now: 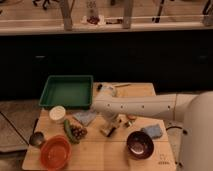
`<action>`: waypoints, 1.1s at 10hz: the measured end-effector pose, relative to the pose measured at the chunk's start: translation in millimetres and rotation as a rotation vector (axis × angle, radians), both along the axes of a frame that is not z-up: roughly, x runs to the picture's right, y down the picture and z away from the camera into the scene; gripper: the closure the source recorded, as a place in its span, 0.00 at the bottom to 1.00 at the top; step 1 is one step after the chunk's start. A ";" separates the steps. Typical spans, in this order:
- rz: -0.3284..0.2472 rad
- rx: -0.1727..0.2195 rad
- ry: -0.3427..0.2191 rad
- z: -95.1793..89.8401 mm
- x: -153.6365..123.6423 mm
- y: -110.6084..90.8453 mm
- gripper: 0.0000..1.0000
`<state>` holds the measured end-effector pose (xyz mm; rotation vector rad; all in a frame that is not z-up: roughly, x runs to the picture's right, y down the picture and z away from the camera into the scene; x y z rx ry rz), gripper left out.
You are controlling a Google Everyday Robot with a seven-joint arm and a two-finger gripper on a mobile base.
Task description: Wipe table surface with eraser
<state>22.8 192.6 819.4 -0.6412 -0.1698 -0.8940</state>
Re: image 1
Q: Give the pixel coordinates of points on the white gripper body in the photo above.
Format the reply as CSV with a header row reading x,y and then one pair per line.
x,y
112,121

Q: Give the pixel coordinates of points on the white eraser block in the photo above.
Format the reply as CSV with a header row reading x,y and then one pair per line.
x,y
108,130

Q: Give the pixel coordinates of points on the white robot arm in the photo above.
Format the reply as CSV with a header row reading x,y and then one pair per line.
x,y
194,111

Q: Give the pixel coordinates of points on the small orange brown object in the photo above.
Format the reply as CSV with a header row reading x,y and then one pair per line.
x,y
130,121

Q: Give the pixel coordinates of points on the blue cloth left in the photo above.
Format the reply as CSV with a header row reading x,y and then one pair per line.
x,y
85,117

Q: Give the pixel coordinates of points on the blue cloth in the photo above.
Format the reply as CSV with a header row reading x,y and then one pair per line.
x,y
153,131
85,117

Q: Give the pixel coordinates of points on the dark grape bunch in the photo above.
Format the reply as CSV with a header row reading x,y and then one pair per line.
x,y
79,132

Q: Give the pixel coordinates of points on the wooden pencil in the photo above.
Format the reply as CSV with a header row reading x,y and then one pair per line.
x,y
121,84

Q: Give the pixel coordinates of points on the dark purple bowl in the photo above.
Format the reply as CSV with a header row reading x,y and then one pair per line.
x,y
139,145

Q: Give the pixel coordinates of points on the green cucumber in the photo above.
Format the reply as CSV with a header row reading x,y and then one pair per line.
x,y
68,132

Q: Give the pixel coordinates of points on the blue cloth right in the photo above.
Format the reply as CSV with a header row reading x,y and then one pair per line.
x,y
153,131

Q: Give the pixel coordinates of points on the green plastic tray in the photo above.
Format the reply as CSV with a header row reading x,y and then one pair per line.
x,y
69,91

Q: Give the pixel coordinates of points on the white small bowl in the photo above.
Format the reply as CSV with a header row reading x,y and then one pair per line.
x,y
57,114

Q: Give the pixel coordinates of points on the orange plastic bowl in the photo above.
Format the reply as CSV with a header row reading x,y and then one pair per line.
x,y
55,153

